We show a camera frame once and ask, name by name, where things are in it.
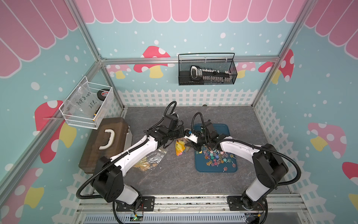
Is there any yellow duck ziploc bag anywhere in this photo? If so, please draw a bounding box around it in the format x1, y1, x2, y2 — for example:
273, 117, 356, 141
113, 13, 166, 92
175, 138, 191, 156

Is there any clear ziploc bag with candies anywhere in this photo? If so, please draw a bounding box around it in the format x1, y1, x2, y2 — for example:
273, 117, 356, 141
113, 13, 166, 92
134, 147, 167, 172

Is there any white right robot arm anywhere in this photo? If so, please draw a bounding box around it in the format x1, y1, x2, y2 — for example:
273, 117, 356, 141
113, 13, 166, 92
190, 120, 302, 211

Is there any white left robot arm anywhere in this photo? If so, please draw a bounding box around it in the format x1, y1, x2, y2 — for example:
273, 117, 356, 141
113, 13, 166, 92
76, 113, 185, 206

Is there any pile of colourful candies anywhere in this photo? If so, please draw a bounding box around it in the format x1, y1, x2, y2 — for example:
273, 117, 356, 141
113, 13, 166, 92
195, 147, 237, 173

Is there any teal plastic tray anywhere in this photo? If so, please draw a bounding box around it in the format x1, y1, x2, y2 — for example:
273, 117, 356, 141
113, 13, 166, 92
194, 124, 237, 173

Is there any socket wrench set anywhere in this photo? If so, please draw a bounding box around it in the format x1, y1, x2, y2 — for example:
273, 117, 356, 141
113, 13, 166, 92
189, 66, 233, 84

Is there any black tape roll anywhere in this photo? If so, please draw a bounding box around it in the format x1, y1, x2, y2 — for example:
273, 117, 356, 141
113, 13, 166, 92
97, 89, 110, 101

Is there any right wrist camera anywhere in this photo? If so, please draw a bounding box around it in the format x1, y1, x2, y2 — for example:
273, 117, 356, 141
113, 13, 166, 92
184, 130, 198, 143

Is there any brown toolbox with white handle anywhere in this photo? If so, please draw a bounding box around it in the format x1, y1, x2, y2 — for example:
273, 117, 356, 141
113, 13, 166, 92
78, 117, 132, 174

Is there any black wire mesh basket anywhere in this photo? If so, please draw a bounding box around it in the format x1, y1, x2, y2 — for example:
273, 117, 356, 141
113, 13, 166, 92
178, 53, 237, 85

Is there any white wire basket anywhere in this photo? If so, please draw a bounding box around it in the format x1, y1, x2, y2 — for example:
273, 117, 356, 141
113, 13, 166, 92
59, 77, 114, 130

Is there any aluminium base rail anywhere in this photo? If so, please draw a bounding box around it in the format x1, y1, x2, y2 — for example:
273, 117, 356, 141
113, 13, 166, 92
72, 194, 313, 224

